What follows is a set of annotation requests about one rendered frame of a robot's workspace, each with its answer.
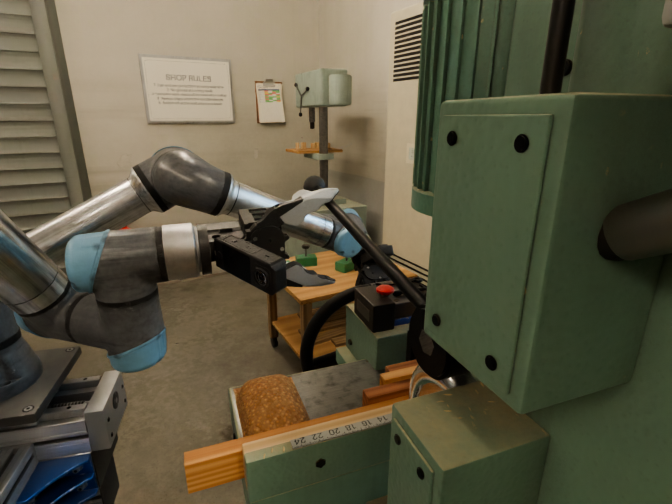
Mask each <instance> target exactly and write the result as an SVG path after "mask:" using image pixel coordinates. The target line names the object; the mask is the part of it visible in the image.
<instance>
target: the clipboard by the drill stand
mask: <svg viewBox="0 0 672 504"><path fill-rule="evenodd" d="M255 97H256V114H257V123H284V122H285V117H284V110H283V96H282V82H273V79H266V81H255Z"/></svg>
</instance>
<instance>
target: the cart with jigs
mask: <svg viewBox="0 0 672 504"><path fill-rule="evenodd" d="M302 248H303V249H305V254H302V255H295V256H294V257H290V258H289V259H285V260H286V262H288V263H289V262H291V261H297V262H299V263H300V264H301V265H302V266H303V267H305V268H306V269H307V270H314V271H315V272H316V273H317V274H321V275H327V276H329V277H331V278H333V279H335V280H336V282H335V283H334V284H329V285H324V286H316V287H288V286H287V287H286V288H284V289H285V290H286V291H287V292H288V293H289V294H290V295H291V296H292V297H293V298H294V299H295V300H296V301H297V302H298V303H299V304H300V312H299V313H295V314H290V315H286V316H282V317H278V318H277V297H276V294H274V295H272V296H271V295H269V294H267V309H268V327H269V336H270V341H271V345H272V347H273V348H275V347H277V346H278V341H277V337H278V332H279V334H280V335H281V336H282V337H283V339H284V340H285V341H286V342H287V344H288V345H289V346H290V347H291V349H292V350H293V351H294V352H295V354H296V355H297V356H298V357H299V359H300V347H301V342H302V338H303V335H304V332H305V330H306V327H307V325H308V324H309V322H310V320H311V319H312V317H313V316H314V314H315V313H316V312H317V311H318V309H319V308H316V309H312V303H314V302H318V301H323V300H327V299H330V298H332V297H333V296H335V295H336V294H338V293H340V292H342V291H344V290H346V289H349V288H351V287H354V286H355V283H356V280H357V277H358V274H359V273H358V271H355V270H354V264H353V262H352V260H351V258H346V257H343V256H339V255H338V254H336V252H333V251H331V250H330V251H324V252H318V253H312V254H307V249H309V248H310V245H309V244H303V245H302ZM394 264H395V263H394ZM395 265H396V266H397V267H398V268H399V269H400V270H401V271H402V272H403V273H404V274H405V275H406V276H407V277H408V278H411V279H412V278H413V277H418V275H417V274H415V273H413V272H411V271H409V270H407V269H405V268H403V267H401V266H399V265H397V264H395ZM346 305H347V304H346ZM346 305H344V306H343V307H341V308H340V309H338V310H337V311H336V312H335V313H333V314H332V315H331V316H330V317H329V319H328V320H327V321H326V322H325V323H324V325H323V326H322V328H321V330H320V331H319V333H318V335H317V338H316V341H315V344H314V349H313V358H316V357H319V356H322V355H325V354H328V353H331V352H334V351H336V348H339V347H344V346H346Z"/></svg>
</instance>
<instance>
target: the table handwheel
mask: <svg viewBox="0 0 672 504"><path fill-rule="evenodd" d="M365 286H369V284H364V285H358V286H354V287H351V288H349V289H346V290H344V291H342V292H340V293H338V294H336V295H335V296H333V297H332V298H330V299H329V300H328V301H327V302H326V303H324V304H323V305H322V306H321V307H320V308H319V309H318V311H317V312H316V313H315V314H314V316H313V317H312V319H311V320H310V322H309V324H308V325H307V327H306V330H305V332H304V335H303V338H302V342H301V347H300V363H301V368H302V371H303V372H306V371H311V370H316V369H315V366H317V365H320V364H322V363H325V362H328V361H330V360H333V359H336V351H334V352H331V353H328V354H325V355H322V356H319V357H316V358H313V349H314V344H315V341H316V338H317V335H318V333H319V331H320V330H321V328H322V326H323V325H324V323H325V322H326V321H327V320H328V319H329V317H330V316H331V315H332V314H333V313H335V312H336V311H337V310H338V309H340V308H341V307H343V306H344V305H346V304H348V303H350V302H352V301H354V299H355V288H358V287H365Z"/></svg>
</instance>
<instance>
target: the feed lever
mask: <svg viewBox="0 0 672 504"><path fill-rule="evenodd" d="M303 187H304V190H308V191H311V192H312V191H316V190H319V189H324V188H325V182H324V180H323V179H322V178H321V177H319V176H316V175H313V176H310V177H308V178H307V179H306V180H305V182H304V186H303ZM324 205H325V206H326V207H327V208H328V209H329V210H330V211H331V213H332V214H333V215H334V216H335V217H336V218H337V219H338V220H339V222H340V223H341V224H342V225H343V226H344V227H345V228H346V230H347V231H348V232H349V233H350V234H351V235H352V236H353V237H354V239H355V240H356V241H357V242H358V243H359V244H360V245H361V247H362V248H363V249H364V250H365V251H366V252H367V253H368V254H369V256H370V257H371V258H372V259H373V260H374V261H375V262H376V264H377V265H378V266H379V267H380V268H381V269H382V270H383V271H384V273H385V274H386V275H387V276H388V277H389V278H390V279H391V281H392V282H393V283H394V284H395V285H396V286H397V287H398V288H399V290H400V291H401V292H402V293H403V294H404V295H405V296H406V298H407V299H408V300H409V301H410V302H411V303H412V304H413V305H414V307H415V308H416V309H415V310H414V312H413V314H412V316H411V319H410V324H409V337H410V343H411V347H412V351H413V354H414V356H415V358H416V360H417V362H418V364H419V366H420V367H421V368H422V370H423V371H424V372H425V373H426V374H428V375H429V376H430V377H431V378H433V379H435V380H443V379H447V378H451V377H455V376H459V375H463V374H467V373H471V372H470V371H468V370H467V369H466V368H465V367H464V366H463V365H461V364H460V363H459V362H458V361H457V360H456V359H455V358H453V357H452V356H451V355H450V354H449V353H448V352H447V351H445V350H444V349H443V348H442V347H441V346H440V345H438V344H437V343H436V342H435V341H434V340H433V339H432V338H430V337H429V336H428V335H427V334H426V333H425V331H424V320H425V307H426V296H425V295H424V294H423V293H422V292H421V291H420V290H419V289H418V288H417V287H416V286H415V285H414V284H413V283H412V282H411V281H410V280H409V279H408V277H407V276H406V275H405V274H404V273H403V272H402V271H401V270H400V269H399V268H398V267H397V266H396V265H395V264H394V263H393V262H392V261H391V260H390V259H389V258H388V257H387V256H386V254H385V253H384V252H383V251H382V250H381V249H380V248H379V247H378V246H377V245H376V244H375V243H374V242H373V241H372V240H371V239H370V238H369V237H368V236H367V235H366V234H365V233H364V231H363V230H362V229H361V228H360V227H359V226H358V225H357V224H356V223H355V222H354V221H353V220H352V219H351V218H350V217H349V216H348V215H347V214H346V213H345V212H344V211H343V210H342V208H341V207H340V206H339V205H338V204H337V203H336V202H335V201H334V200H332V201H331V202H328V203H325V204H324Z"/></svg>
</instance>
